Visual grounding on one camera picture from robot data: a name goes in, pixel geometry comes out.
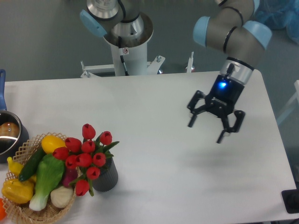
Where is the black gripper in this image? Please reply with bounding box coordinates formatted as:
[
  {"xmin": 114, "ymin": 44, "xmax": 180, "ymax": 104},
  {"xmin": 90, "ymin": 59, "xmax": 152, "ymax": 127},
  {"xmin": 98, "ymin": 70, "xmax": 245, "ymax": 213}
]
[{"xmin": 186, "ymin": 74, "xmax": 246, "ymax": 144}]

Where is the red tulip bouquet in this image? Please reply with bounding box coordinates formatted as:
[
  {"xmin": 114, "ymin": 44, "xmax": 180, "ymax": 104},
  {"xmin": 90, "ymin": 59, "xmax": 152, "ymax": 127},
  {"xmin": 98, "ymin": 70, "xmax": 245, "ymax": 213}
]
[{"xmin": 52, "ymin": 124, "xmax": 119, "ymax": 196}]

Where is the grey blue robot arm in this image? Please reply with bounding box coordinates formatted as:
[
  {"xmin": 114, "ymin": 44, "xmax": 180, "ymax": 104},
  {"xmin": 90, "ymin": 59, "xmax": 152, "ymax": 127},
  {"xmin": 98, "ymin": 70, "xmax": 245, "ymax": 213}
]
[{"xmin": 80, "ymin": 0, "xmax": 272, "ymax": 142}]

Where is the dark grey ribbed vase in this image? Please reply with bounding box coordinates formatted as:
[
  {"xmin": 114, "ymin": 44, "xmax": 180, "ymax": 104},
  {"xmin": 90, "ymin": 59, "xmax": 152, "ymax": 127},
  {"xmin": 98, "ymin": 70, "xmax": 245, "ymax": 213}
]
[{"xmin": 93, "ymin": 158, "xmax": 118, "ymax": 192}]

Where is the blue plastic bag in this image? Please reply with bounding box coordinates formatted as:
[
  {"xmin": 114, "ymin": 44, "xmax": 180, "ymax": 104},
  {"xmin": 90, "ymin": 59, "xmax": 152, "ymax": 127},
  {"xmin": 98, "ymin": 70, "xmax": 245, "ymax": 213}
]
[{"xmin": 255, "ymin": 0, "xmax": 299, "ymax": 44}]

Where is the black device at table edge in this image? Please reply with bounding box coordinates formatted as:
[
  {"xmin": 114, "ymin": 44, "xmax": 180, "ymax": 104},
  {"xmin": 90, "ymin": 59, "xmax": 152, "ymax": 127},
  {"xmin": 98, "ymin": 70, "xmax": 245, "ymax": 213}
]
[{"xmin": 281, "ymin": 189, "xmax": 299, "ymax": 214}]

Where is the purple red radish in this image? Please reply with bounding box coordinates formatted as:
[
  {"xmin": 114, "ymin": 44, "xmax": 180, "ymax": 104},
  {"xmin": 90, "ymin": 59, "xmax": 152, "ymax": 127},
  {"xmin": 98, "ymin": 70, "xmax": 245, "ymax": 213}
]
[{"xmin": 62, "ymin": 168, "xmax": 78, "ymax": 188}]

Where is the yellow squash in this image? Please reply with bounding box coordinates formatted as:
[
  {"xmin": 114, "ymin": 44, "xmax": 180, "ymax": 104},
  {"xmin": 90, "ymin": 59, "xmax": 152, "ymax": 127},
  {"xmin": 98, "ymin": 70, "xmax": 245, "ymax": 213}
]
[{"xmin": 41, "ymin": 135, "xmax": 65, "ymax": 154}]

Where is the green bok choy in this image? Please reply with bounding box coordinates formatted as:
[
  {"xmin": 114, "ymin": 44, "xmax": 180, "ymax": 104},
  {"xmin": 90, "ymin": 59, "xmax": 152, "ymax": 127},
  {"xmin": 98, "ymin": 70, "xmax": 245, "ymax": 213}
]
[{"xmin": 29, "ymin": 154, "xmax": 65, "ymax": 211}]

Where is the cream white garlic bulb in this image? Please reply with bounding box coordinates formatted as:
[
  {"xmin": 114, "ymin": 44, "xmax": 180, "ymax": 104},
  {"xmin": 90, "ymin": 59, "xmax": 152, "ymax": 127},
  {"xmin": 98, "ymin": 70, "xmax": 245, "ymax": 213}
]
[{"xmin": 50, "ymin": 186, "xmax": 73, "ymax": 209}]

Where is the green cucumber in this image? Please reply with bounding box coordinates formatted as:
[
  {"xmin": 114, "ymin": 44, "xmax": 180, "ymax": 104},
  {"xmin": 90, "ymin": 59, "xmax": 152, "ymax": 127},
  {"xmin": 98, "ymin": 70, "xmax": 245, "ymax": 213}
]
[{"xmin": 18, "ymin": 147, "xmax": 46, "ymax": 182}]

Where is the small yellow banana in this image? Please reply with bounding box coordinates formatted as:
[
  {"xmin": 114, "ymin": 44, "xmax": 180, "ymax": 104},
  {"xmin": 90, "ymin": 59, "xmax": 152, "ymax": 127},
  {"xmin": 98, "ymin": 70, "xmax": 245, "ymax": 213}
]
[{"xmin": 7, "ymin": 157, "xmax": 36, "ymax": 183}]

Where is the yellow corn cob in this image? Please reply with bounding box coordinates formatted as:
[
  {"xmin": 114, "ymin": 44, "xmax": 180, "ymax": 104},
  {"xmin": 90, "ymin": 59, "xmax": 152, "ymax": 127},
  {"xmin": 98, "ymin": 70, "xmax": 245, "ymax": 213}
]
[{"xmin": 1, "ymin": 179, "xmax": 34, "ymax": 204}]

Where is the woven wicker basket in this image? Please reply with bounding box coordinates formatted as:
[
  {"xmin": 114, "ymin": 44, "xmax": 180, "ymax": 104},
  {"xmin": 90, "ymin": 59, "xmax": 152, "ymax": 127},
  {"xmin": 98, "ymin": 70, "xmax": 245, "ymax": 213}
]
[{"xmin": 2, "ymin": 133, "xmax": 76, "ymax": 224}]

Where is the orange fruit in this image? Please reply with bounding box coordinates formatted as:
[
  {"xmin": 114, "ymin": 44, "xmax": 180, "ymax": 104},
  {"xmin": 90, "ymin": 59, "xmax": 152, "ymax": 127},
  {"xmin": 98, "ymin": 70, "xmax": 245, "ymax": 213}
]
[{"xmin": 0, "ymin": 198, "xmax": 6, "ymax": 221}]

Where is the white frame at right edge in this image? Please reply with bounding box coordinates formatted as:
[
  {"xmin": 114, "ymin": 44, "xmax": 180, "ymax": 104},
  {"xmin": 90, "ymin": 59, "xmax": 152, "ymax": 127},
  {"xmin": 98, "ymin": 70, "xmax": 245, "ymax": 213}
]
[{"xmin": 276, "ymin": 80, "xmax": 299, "ymax": 125}]

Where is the black cable on pedestal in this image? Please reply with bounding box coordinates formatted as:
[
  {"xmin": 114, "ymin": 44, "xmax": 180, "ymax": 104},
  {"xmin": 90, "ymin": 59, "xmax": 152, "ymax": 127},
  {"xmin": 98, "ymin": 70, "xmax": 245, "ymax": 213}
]
[{"xmin": 117, "ymin": 36, "xmax": 129, "ymax": 76}]

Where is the dark pot with blue handle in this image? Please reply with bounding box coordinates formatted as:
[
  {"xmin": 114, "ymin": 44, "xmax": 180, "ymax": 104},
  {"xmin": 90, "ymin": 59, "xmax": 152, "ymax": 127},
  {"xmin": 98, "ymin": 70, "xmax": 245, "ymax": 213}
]
[{"xmin": 0, "ymin": 69, "xmax": 29, "ymax": 164}]

